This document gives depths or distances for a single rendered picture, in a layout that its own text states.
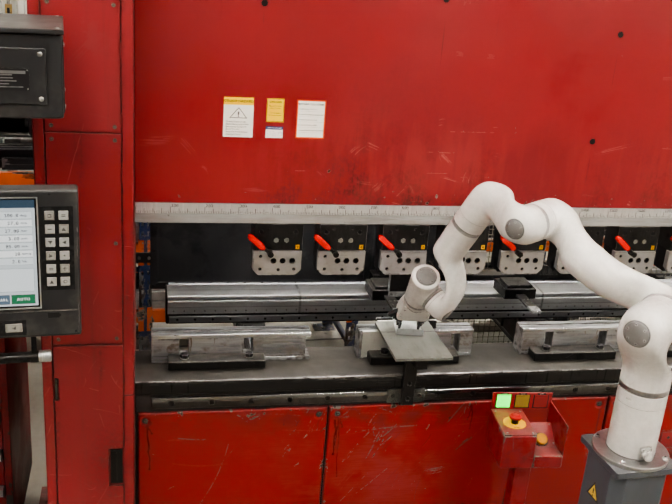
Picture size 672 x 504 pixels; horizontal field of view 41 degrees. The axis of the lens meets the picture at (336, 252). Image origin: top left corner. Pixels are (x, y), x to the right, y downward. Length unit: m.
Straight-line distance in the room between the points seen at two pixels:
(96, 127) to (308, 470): 1.31
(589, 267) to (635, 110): 0.83
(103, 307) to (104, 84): 0.61
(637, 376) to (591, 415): 0.94
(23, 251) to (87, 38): 0.56
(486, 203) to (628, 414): 0.64
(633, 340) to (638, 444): 0.30
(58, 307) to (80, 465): 0.73
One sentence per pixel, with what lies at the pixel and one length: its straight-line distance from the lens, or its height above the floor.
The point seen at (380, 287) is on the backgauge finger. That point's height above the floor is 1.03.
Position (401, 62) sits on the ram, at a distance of 2.66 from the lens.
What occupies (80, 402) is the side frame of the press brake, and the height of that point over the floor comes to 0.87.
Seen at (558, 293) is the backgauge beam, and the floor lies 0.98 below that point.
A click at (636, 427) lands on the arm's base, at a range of 2.35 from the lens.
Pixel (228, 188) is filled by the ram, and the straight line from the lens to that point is 2.65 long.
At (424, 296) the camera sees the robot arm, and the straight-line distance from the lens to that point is 2.60.
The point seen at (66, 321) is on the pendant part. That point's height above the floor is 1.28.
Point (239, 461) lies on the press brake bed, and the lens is 2.93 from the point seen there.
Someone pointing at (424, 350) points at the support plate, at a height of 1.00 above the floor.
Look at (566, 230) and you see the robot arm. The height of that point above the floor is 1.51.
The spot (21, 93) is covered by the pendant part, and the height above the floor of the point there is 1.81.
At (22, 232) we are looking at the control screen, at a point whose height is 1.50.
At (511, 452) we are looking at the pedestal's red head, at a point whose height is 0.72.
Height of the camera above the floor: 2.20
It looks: 20 degrees down
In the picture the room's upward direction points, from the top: 5 degrees clockwise
